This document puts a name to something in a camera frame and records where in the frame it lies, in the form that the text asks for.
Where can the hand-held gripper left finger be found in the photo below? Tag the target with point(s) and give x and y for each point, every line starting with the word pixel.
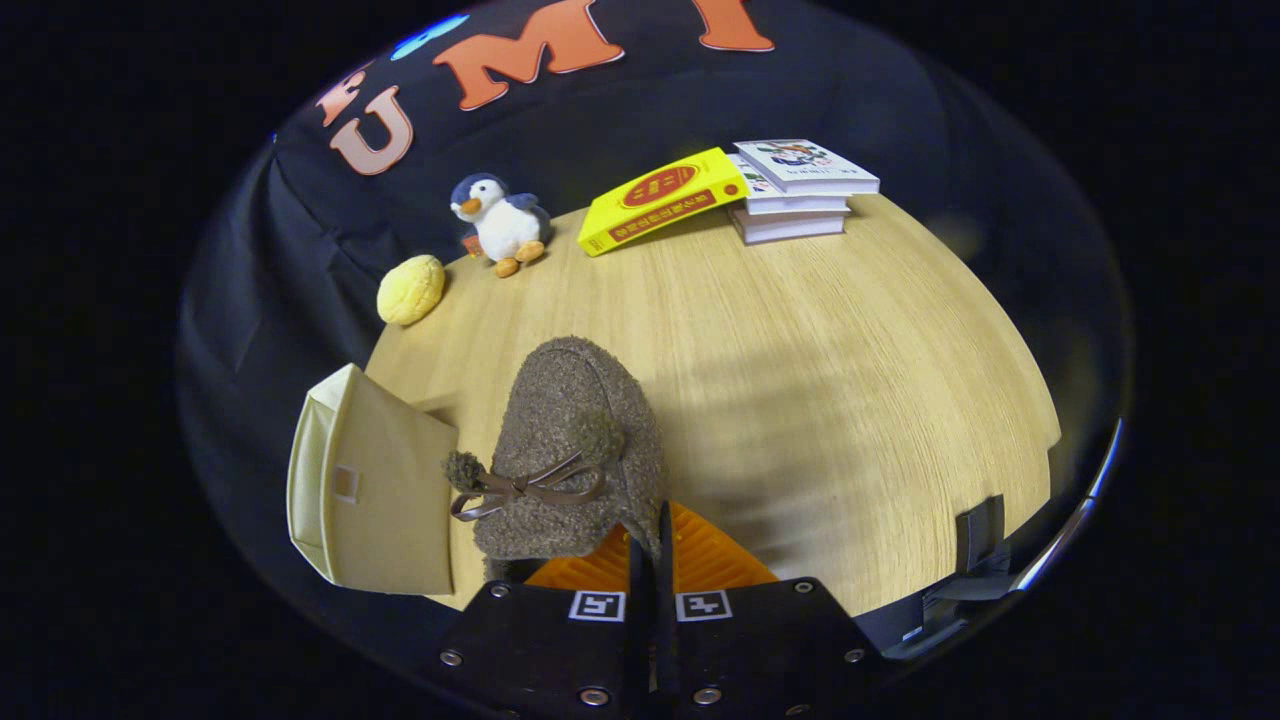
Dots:
pixel 637 640

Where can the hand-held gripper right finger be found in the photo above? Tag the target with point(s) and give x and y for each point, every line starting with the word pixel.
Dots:
pixel 672 640

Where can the brown fuzzy shoe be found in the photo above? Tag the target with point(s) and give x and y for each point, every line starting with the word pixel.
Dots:
pixel 570 420

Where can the cream fabric storage box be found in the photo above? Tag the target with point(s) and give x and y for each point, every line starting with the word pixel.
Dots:
pixel 390 500

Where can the yellow round plush bun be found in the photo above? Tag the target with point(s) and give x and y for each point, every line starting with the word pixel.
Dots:
pixel 410 290

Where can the brown-spined book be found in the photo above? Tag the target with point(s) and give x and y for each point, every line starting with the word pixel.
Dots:
pixel 790 228

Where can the penguin plush toy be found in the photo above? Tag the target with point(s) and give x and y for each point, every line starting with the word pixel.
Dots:
pixel 505 225

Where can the yellow book with red circle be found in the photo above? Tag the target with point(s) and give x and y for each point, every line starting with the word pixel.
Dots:
pixel 660 200

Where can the white illustrated book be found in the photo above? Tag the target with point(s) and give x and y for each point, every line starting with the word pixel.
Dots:
pixel 805 165

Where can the black plastic bracket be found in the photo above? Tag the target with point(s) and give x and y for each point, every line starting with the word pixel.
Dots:
pixel 980 530

